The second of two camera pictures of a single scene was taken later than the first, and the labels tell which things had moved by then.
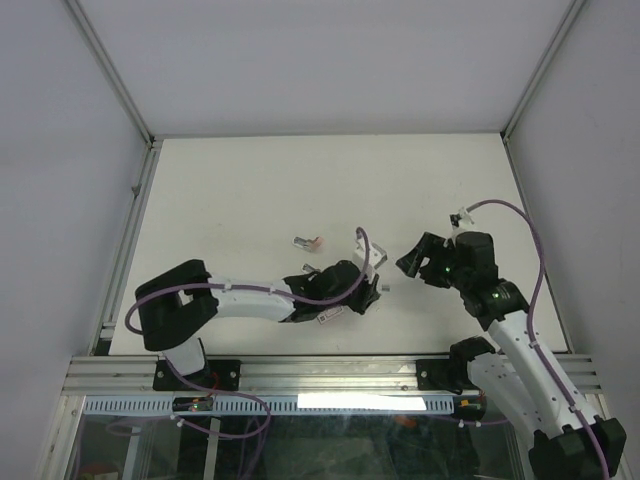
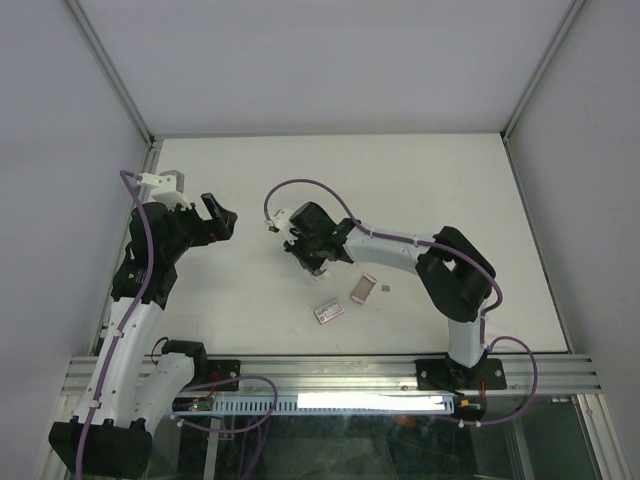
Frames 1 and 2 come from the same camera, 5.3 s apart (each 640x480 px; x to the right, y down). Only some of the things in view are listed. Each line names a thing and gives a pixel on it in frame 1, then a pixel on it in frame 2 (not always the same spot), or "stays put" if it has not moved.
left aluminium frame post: x=111 y=72 stays put
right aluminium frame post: x=573 y=11 stays put
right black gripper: x=428 y=245 to x=294 y=248
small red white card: x=329 y=314 stays put
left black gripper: x=368 y=294 to x=222 y=220
